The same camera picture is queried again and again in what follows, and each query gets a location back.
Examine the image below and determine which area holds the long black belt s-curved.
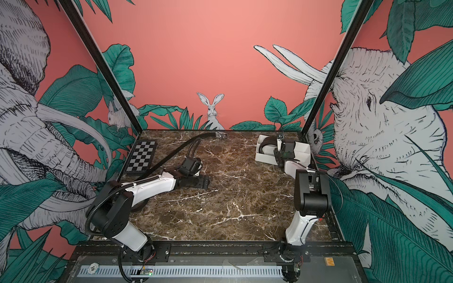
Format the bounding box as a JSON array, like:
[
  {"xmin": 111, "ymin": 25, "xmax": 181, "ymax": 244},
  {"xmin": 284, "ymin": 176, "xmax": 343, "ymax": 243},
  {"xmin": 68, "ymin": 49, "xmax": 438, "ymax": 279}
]
[{"xmin": 258, "ymin": 136, "xmax": 277, "ymax": 154}]

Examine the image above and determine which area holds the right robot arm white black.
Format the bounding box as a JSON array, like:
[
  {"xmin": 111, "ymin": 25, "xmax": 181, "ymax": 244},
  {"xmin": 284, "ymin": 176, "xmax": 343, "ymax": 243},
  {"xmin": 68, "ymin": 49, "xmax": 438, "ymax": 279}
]
[{"xmin": 274, "ymin": 134, "xmax": 331, "ymax": 246}]

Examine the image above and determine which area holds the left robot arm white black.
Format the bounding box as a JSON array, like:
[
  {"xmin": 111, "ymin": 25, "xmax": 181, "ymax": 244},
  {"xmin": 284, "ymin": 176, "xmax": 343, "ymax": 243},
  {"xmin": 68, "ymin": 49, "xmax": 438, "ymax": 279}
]
[{"xmin": 85, "ymin": 157, "xmax": 202, "ymax": 252}]

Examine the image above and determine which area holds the white foam storage box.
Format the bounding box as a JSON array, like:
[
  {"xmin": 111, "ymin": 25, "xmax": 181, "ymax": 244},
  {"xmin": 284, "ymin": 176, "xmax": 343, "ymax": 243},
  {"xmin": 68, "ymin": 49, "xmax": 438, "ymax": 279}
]
[{"xmin": 255, "ymin": 134, "xmax": 311, "ymax": 168}]

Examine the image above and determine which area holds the black white checkerboard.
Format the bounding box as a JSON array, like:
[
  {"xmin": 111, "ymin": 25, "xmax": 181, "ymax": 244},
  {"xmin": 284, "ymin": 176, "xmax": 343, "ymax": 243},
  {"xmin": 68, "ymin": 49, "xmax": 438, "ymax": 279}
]
[{"xmin": 125, "ymin": 140, "xmax": 157, "ymax": 176}]

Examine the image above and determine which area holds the black belt upper long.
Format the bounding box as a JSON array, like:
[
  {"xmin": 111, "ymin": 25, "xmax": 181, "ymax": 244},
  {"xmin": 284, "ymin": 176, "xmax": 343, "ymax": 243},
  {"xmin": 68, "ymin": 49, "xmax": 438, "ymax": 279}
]
[{"xmin": 136, "ymin": 131, "xmax": 227, "ymax": 181}]

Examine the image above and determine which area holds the orange label sticker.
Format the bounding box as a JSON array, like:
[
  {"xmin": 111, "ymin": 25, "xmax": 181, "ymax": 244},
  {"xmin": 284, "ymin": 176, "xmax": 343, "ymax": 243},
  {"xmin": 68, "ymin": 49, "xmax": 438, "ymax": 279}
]
[{"xmin": 324, "ymin": 257, "xmax": 335, "ymax": 266}]

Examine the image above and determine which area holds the white slotted cable duct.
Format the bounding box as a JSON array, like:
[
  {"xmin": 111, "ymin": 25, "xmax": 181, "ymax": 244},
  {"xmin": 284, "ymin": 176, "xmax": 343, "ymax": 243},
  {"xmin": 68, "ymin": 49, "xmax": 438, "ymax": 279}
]
[{"xmin": 77, "ymin": 265, "xmax": 283, "ymax": 278}]

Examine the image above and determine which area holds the left black frame post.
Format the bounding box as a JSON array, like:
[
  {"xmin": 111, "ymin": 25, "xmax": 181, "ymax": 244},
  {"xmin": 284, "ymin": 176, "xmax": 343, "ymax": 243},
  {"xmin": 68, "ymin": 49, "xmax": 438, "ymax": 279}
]
[{"xmin": 59, "ymin": 0, "xmax": 143, "ymax": 135}]

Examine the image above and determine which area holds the black frame post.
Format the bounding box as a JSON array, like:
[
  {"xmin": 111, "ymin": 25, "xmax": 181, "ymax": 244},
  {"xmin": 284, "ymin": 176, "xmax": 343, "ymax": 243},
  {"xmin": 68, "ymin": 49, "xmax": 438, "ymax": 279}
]
[
  {"xmin": 59, "ymin": 0, "xmax": 143, "ymax": 135},
  {"xmin": 301, "ymin": 0, "xmax": 373, "ymax": 137}
]

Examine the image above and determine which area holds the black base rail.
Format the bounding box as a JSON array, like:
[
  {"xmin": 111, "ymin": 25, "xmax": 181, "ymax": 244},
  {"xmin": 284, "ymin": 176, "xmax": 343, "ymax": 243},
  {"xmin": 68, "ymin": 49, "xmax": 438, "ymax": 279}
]
[{"xmin": 69, "ymin": 240, "xmax": 360, "ymax": 264}]

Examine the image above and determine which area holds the right black frame post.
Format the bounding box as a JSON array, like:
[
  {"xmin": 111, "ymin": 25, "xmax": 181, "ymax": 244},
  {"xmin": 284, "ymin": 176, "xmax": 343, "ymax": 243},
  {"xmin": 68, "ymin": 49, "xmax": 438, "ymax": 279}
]
[{"xmin": 301, "ymin": 0, "xmax": 373, "ymax": 137}]

